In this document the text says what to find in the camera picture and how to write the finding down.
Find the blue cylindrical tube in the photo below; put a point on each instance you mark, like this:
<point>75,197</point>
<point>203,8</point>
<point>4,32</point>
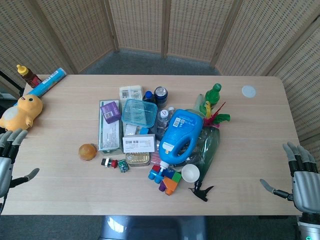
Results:
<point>47,82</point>

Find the pale green bottle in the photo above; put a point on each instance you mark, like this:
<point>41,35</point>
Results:
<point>198,102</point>

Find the cream pack with QR labels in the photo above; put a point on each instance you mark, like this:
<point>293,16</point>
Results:
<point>130,92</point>

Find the yellow duck plush toy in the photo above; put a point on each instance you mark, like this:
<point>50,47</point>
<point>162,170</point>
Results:
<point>21,112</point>

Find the gold sardine tin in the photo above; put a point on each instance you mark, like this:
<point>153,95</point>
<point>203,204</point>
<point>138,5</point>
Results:
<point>137,158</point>

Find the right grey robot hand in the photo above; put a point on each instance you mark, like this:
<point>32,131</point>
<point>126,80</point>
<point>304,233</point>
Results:
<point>306,190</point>

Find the brown bottle with yellow cap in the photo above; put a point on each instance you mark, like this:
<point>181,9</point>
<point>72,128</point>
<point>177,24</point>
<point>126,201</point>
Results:
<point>28,76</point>

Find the silver foil pack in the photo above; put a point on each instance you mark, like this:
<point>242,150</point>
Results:
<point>130,130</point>

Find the clear water bottle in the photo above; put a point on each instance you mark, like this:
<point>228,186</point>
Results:
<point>171,110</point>
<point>162,120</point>

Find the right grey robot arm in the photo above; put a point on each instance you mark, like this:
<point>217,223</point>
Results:
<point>310,227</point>

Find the green soda bottle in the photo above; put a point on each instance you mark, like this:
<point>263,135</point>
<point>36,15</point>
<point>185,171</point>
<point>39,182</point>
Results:
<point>212,97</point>

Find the blue toy block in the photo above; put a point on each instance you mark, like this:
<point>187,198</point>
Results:
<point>155,176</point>

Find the purple toy block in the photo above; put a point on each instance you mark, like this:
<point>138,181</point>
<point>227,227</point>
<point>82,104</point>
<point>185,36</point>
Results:
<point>162,186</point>

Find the colourful feather shuttlecock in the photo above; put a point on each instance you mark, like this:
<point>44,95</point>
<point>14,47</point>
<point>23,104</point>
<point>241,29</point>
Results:
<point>215,118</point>

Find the long green white box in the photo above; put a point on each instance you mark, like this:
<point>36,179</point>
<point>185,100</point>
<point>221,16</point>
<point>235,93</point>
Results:
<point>108,135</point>

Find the red toy block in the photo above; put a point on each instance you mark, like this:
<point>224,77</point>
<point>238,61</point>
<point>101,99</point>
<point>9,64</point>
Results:
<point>156,168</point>

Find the white box with barcode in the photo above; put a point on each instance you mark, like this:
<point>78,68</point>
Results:
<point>138,143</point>

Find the dark bottle with blue cap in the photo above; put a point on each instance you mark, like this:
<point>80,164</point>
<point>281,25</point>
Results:
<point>148,97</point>

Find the orange ball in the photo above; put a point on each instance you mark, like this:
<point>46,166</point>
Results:
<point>87,151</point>

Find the pink packet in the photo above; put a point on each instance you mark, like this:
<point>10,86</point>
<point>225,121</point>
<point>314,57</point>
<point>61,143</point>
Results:
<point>156,156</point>

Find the small blue sponge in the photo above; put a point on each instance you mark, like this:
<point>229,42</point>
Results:
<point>144,130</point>

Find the red push button switch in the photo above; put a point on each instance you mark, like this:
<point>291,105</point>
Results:
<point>109,162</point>

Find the large dark green bottle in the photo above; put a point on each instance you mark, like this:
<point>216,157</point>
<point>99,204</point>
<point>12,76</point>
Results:
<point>210,147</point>

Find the blue detergent jug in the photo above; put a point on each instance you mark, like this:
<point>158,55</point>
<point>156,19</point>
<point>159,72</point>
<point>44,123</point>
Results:
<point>178,137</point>

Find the dark blue drink can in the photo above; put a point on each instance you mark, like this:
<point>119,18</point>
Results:
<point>160,93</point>

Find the small green cube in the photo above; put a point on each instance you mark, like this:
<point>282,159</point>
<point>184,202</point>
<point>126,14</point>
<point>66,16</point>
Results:
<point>123,165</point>

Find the white paper cup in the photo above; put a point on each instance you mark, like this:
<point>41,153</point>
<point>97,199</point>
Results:
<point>190,173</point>

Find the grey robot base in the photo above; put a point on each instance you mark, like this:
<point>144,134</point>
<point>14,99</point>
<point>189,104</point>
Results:
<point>152,228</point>

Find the orange toy block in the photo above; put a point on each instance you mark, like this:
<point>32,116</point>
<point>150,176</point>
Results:
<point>171,185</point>

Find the woven folding screen panel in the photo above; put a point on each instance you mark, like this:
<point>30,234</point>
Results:
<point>200,27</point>
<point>305,82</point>
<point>15,45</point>
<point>265,35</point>
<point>80,30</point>
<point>137,25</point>

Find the white round table cap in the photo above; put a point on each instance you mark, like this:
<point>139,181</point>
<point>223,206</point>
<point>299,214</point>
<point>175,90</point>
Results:
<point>249,91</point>

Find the blue transparent lunch box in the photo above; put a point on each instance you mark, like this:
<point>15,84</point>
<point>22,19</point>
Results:
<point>138,112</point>

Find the purple cardboard box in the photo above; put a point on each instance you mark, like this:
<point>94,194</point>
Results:
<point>110,111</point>

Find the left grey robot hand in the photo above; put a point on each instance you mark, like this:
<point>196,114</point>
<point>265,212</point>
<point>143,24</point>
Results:
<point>5,172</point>

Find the green toy block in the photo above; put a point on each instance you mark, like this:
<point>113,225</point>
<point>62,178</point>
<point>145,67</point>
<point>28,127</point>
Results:
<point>177,177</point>

